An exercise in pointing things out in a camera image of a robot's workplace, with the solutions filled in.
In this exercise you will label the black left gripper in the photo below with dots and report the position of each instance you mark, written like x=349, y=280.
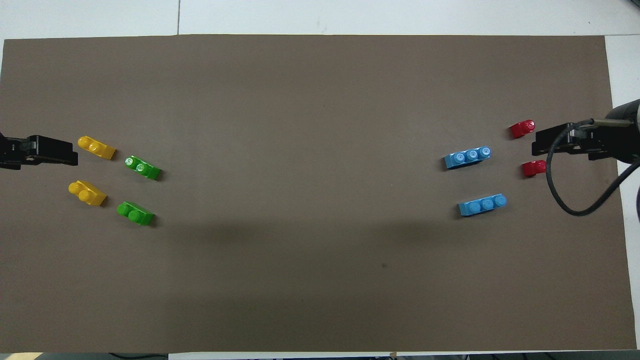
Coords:
x=12, y=150

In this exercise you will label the yellow two-stud toy block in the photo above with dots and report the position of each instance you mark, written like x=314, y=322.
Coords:
x=97, y=147
x=88, y=193

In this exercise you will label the small red toy block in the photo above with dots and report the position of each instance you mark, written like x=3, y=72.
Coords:
x=521, y=129
x=533, y=169

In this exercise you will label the brown paper mat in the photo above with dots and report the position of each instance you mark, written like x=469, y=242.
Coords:
x=320, y=200

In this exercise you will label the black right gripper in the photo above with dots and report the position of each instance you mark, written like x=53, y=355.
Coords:
x=625, y=140

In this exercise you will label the green two-stud toy block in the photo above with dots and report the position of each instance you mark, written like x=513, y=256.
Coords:
x=142, y=168
x=136, y=214

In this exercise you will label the blue three-stud toy block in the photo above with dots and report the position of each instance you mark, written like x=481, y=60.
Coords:
x=482, y=205
x=467, y=158

